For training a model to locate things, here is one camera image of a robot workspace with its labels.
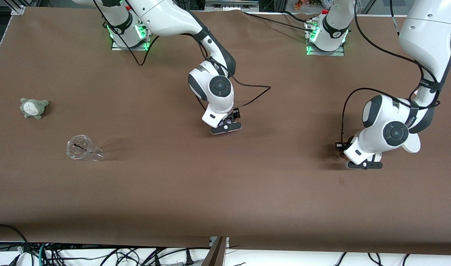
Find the white round-base stand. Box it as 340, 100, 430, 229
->
400, 129, 421, 154

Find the brown table cover sheet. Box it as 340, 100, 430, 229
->
0, 7, 451, 255

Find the clear glass cup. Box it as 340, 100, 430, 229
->
66, 134, 104, 162

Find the grey green plush toy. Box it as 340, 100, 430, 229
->
20, 98, 49, 120

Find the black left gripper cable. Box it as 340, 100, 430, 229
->
340, 0, 442, 144

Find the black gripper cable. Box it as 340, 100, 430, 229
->
93, 0, 271, 109
340, 0, 442, 144

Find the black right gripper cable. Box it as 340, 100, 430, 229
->
93, 0, 271, 109

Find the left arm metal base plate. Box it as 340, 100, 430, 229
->
306, 22, 345, 57

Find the long black table cable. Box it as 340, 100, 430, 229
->
241, 10, 314, 32

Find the aluminium frame bar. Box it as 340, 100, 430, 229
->
205, 0, 259, 9

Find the short black table cable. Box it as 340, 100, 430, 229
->
282, 10, 314, 23

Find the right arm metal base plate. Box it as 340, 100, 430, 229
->
111, 22, 151, 51

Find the wooden post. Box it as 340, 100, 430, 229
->
202, 236, 228, 266

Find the thick black floor cable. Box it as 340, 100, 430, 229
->
0, 223, 29, 255

